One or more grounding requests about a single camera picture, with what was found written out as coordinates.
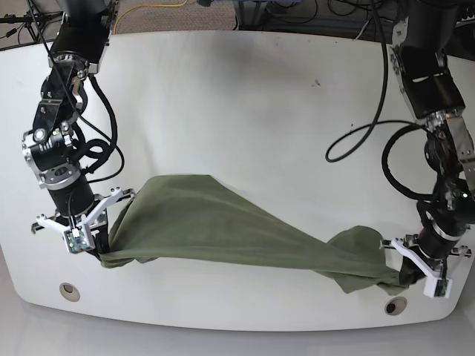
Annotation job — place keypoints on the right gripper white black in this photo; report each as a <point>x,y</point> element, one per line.
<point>78,208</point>

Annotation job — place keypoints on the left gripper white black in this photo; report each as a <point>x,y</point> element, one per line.
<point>430,255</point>

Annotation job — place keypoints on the olive green T-shirt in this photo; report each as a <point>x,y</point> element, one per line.
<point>195,217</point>

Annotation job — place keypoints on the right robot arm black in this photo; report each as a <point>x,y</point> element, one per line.
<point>56,149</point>

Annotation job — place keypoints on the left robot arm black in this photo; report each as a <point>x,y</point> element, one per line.
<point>421,33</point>

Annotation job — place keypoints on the black tripod stand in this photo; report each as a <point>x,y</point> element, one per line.
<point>21,24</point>

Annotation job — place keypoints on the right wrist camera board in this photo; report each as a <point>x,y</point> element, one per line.
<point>78,241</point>

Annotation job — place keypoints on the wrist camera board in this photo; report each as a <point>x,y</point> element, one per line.
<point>78,241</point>
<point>443,288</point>

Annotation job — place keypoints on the right table cable grommet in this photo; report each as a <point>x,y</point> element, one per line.
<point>395,306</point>

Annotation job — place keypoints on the table cable grommet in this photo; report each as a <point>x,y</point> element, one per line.
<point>395,306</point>
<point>69,292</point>

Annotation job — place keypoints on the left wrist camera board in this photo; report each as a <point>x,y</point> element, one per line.
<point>443,288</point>

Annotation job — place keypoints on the left table cable grommet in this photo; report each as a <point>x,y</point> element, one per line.
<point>69,292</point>

